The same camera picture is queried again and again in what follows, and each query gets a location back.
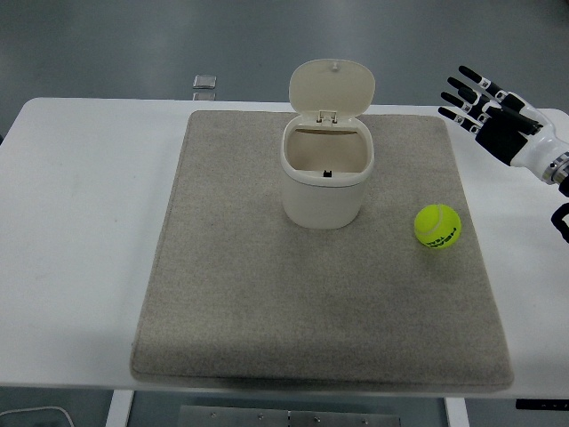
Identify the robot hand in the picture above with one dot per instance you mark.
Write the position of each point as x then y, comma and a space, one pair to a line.
529, 142

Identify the yellow tennis ball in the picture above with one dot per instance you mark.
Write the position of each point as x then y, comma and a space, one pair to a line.
438, 226

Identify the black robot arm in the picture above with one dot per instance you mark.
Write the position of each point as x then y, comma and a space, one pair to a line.
561, 173

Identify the cream bin with hinged lid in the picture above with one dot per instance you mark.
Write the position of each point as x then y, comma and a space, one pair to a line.
326, 195

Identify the black table control panel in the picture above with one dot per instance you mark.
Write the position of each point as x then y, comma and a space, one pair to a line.
542, 404

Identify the white table leg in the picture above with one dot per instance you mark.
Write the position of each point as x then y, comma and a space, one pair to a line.
455, 413
119, 409

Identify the beige felt mat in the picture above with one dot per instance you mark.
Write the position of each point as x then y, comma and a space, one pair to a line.
266, 289

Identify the small silver floor plate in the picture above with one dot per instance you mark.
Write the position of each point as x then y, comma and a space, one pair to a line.
205, 81
204, 95

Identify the grey metal plate with screws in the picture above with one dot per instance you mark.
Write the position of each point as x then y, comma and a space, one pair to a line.
289, 418

